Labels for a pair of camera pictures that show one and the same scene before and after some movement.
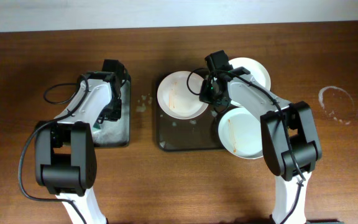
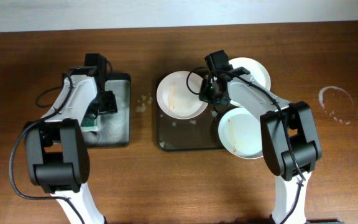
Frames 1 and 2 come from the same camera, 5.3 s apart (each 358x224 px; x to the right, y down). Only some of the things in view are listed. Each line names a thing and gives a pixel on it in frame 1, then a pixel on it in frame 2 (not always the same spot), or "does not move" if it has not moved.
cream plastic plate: [255, 68] does not move
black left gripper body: [114, 109] -> [109, 103]
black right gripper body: [207, 94] does not move
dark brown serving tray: [198, 133] does not move
